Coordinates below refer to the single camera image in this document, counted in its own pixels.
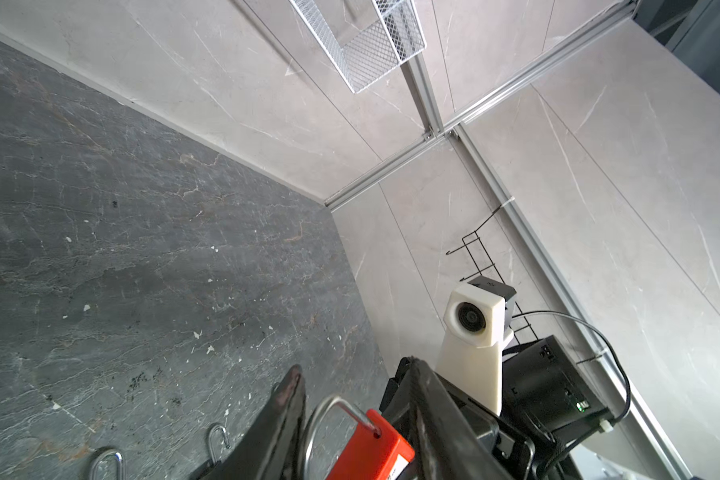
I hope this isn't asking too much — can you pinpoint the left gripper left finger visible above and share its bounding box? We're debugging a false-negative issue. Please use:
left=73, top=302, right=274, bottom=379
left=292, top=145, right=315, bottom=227
left=190, top=364, right=306, bottom=479

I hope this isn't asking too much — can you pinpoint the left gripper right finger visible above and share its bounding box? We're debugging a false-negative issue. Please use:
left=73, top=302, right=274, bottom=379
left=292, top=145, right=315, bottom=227
left=404, top=357, right=510, bottom=479

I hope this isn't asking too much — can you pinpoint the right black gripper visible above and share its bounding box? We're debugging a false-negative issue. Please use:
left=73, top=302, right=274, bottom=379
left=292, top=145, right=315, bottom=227
left=380, top=357, right=535, bottom=479

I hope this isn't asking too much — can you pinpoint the red padlock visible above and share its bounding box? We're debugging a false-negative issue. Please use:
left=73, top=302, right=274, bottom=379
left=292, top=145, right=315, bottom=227
left=298, top=395, right=416, bottom=479

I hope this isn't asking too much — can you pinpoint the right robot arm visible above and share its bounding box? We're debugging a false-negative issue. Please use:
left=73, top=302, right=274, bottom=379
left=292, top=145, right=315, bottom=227
left=380, top=335, right=616, bottom=479

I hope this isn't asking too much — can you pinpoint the middle black padlock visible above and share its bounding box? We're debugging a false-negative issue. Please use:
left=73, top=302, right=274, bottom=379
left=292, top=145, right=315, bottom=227
left=206, top=422, right=231, bottom=466

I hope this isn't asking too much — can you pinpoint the black padlock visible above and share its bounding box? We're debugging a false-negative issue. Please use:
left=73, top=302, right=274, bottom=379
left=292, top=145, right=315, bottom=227
left=206, top=422, right=231, bottom=466
left=87, top=447, right=126, bottom=480

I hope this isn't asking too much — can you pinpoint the left black padlock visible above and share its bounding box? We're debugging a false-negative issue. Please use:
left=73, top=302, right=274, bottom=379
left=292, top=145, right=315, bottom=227
left=87, top=447, right=126, bottom=480

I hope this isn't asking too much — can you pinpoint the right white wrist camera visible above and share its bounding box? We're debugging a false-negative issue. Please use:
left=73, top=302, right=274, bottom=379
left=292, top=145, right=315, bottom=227
left=435, top=282, right=511, bottom=415

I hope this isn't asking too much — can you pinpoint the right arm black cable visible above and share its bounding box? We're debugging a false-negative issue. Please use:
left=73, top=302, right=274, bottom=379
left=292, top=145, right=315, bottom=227
left=509, top=309, right=632, bottom=480

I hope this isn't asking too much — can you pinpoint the black wire hook rack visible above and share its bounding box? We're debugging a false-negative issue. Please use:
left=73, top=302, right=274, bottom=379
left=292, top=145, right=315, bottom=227
left=445, top=197, right=540, bottom=357

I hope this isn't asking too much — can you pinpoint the white wire mesh basket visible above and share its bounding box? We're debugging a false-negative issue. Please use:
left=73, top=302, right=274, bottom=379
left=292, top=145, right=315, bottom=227
left=291, top=0, right=426, bottom=94

